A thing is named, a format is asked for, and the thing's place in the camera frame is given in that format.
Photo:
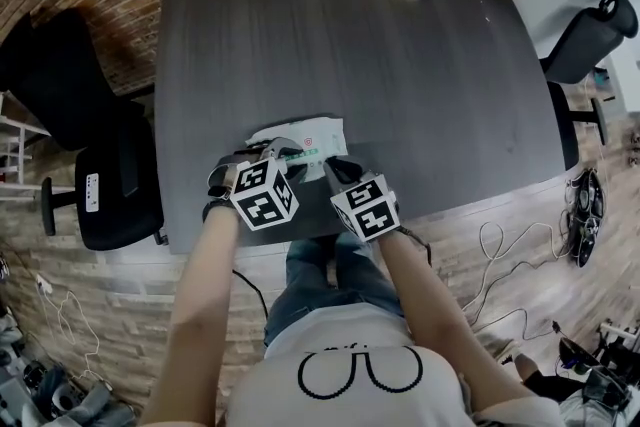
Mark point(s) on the person's white printed shirt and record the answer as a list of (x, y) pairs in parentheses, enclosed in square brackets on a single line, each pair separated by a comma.
[(350, 395)]

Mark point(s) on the black mesh office chair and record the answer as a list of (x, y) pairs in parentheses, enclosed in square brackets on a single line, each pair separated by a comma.
[(585, 45)]

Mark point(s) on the person's right forearm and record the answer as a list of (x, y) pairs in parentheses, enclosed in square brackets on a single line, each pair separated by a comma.
[(420, 295)]

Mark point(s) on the person's blue jeans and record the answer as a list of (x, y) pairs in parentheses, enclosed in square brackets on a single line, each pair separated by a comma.
[(310, 285)]

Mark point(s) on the white plastic packet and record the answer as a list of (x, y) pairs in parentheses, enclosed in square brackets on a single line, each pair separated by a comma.
[(322, 137)]

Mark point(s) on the white desk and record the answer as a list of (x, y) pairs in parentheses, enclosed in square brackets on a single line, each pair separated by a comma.
[(627, 85)]

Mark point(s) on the person's left forearm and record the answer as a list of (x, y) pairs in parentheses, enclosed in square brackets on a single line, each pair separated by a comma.
[(200, 295)]

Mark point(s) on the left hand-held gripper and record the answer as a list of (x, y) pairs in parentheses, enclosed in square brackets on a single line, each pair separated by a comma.
[(262, 195)]

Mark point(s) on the white power strip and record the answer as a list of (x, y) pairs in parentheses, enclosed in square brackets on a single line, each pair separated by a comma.
[(44, 284)]

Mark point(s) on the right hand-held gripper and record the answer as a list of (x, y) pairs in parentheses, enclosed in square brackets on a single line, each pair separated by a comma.
[(370, 215)]

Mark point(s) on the person's left hand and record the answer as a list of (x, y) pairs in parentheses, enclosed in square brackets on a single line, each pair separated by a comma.
[(221, 182)]

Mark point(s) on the black office chair white label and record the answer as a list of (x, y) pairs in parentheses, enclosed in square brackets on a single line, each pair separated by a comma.
[(115, 195)]

